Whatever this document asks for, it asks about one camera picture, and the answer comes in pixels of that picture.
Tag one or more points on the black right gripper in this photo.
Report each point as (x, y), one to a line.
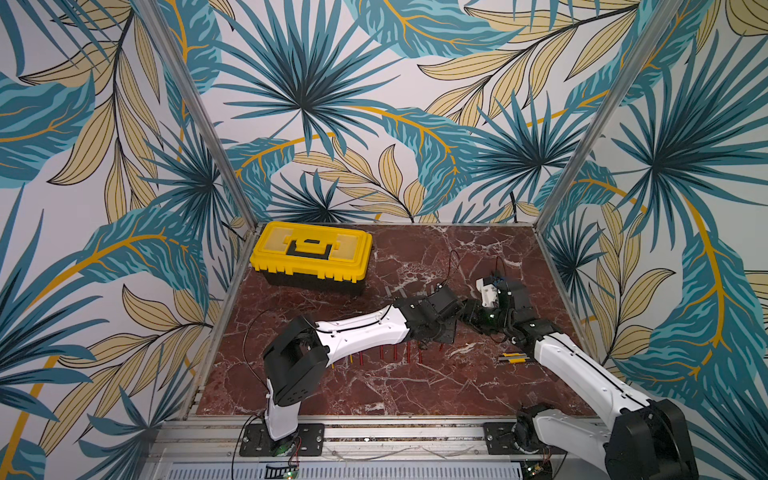
(475, 309)

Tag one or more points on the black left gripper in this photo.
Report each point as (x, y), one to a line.
(451, 333)

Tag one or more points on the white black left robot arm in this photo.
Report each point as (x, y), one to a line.
(296, 360)

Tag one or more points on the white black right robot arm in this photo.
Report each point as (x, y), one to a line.
(637, 437)

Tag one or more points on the yellow black utility knife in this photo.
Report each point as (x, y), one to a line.
(512, 358)

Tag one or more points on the yellow black plastic toolbox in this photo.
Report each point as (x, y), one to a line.
(313, 257)

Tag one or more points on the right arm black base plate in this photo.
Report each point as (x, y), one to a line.
(512, 438)

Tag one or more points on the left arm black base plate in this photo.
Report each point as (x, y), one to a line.
(308, 440)

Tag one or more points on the aluminium front frame rail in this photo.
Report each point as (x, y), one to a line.
(346, 438)

